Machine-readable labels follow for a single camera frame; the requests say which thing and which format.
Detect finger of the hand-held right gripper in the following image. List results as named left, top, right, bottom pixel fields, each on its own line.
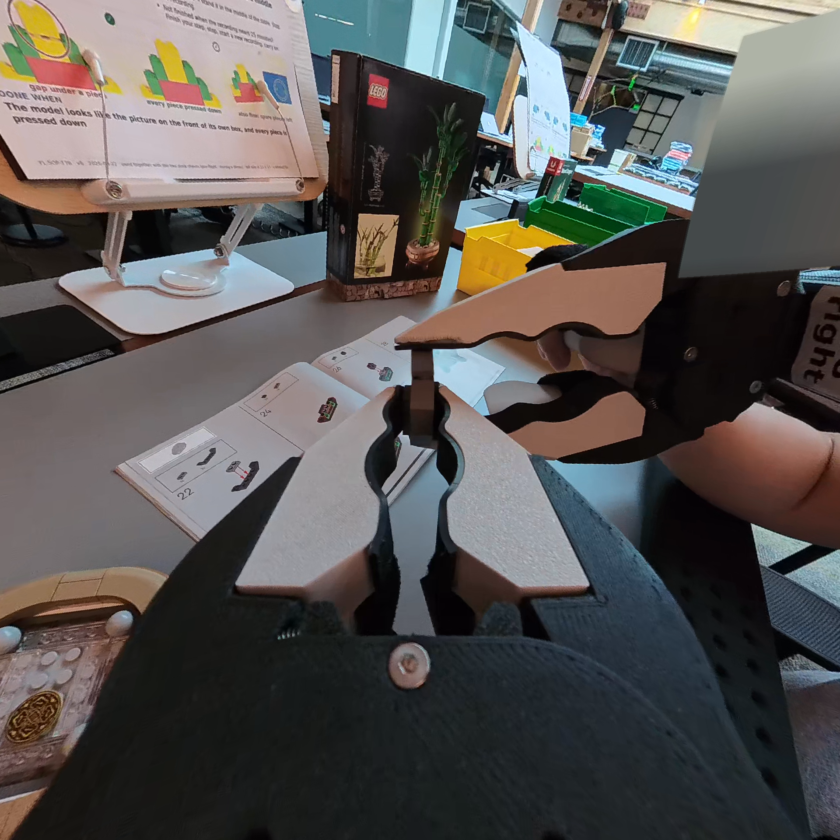
left=484, top=369, right=698, bottom=464
left=392, top=220, right=686, bottom=350

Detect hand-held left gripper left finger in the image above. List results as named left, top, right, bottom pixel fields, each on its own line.
left=235, top=386, right=403, bottom=636

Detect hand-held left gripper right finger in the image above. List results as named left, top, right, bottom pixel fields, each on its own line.
left=425, top=386, right=592, bottom=636

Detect black brick assembly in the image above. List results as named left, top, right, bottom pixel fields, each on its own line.
left=400, top=348, right=439, bottom=454

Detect person's right forearm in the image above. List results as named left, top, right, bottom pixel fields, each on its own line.
left=656, top=402, right=840, bottom=550

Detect person's right hand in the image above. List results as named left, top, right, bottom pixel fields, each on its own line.
left=535, top=330, right=584, bottom=373

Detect green plastic bin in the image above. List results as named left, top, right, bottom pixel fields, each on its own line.
left=525, top=184, right=669, bottom=249

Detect yellow plastic bin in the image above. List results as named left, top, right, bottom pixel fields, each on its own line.
left=457, top=220, right=581, bottom=298

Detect open instruction booklet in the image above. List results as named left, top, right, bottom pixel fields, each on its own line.
left=115, top=315, right=506, bottom=542

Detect white background table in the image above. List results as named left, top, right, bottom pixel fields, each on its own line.
left=571, top=164, right=697, bottom=221

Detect document stand with wooden board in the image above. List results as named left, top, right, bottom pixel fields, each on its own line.
left=0, top=0, right=329, bottom=337
left=514, top=20, right=573, bottom=179

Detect black building set box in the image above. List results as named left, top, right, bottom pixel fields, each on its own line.
left=326, top=49, right=487, bottom=304

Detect tan brick model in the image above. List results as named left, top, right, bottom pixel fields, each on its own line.
left=0, top=567, right=168, bottom=788

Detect person's grey pants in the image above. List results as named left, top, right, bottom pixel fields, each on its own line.
left=781, top=666, right=840, bottom=840

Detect printed instruction sheet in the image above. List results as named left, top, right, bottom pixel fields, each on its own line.
left=0, top=0, right=320, bottom=182

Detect wooden post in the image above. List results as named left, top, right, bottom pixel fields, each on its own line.
left=495, top=0, right=546, bottom=132

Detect wall vent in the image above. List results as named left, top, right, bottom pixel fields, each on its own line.
left=617, top=36, right=660, bottom=72

